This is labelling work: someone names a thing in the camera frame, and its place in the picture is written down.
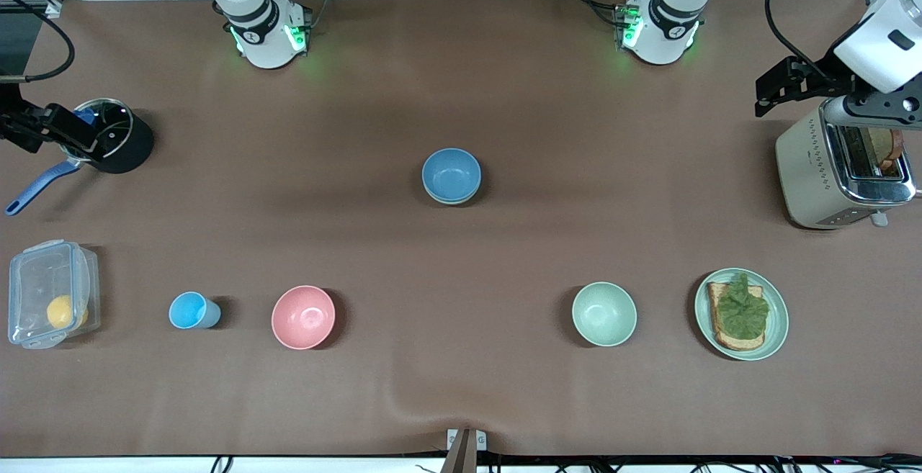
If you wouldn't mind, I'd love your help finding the blue bowl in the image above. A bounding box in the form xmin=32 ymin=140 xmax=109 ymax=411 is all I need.
xmin=421 ymin=148 xmax=482 ymax=204

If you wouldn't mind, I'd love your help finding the pink bowl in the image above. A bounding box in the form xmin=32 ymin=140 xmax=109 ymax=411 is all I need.
xmin=272 ymin=285 xmax=336 ymax=351

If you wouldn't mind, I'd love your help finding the brown bread slice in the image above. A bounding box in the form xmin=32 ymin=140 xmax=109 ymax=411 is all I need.
xmin=868 ymin=127 xmax=904 ymax=175

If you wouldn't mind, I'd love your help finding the glass lid blue knob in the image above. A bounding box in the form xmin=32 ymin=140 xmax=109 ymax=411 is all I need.
xmin=72 ymin=99 xmax=135 ymax=164

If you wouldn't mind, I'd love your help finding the beige metal toaster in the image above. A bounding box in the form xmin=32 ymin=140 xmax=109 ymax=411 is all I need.
xmin=776 ymin=97 xmax=917 ymax=230

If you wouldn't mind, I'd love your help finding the clear plastic lidded container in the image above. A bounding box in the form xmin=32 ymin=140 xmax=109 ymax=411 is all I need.
xmin=7 ymin=240 xmax=101 ymax=350

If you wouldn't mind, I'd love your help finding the yellow lemon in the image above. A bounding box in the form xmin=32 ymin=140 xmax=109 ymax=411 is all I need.
xmin=46 ymin=294 xmax=89 ymax=330

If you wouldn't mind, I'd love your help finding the light blue cup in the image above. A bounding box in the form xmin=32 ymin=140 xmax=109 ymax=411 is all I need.
xmin=169 ymin=292 xmax=222 ymax=330

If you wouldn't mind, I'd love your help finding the green lettuce leaf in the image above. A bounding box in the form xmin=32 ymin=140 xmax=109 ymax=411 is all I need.
xmin=715 ymin=272 xmax=770 ymax=340

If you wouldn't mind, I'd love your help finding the pale green plate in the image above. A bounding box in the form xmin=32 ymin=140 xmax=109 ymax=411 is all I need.
xmin=694 ymin=268 xmax=789 ymax=361

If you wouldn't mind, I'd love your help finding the toasted bread slice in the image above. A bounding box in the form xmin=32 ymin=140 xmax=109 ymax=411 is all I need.
xmin=707 ymin=282 xmax=766 ymax=352

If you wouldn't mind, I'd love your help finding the black pot blue handle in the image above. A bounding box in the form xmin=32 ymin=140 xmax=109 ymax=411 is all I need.
xmin=5 ymin=98 xmax=155 ymax=217

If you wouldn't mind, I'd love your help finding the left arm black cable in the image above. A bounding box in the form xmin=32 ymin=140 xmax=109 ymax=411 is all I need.
xmin=764 ymin=0 xmax=836 ymax=81

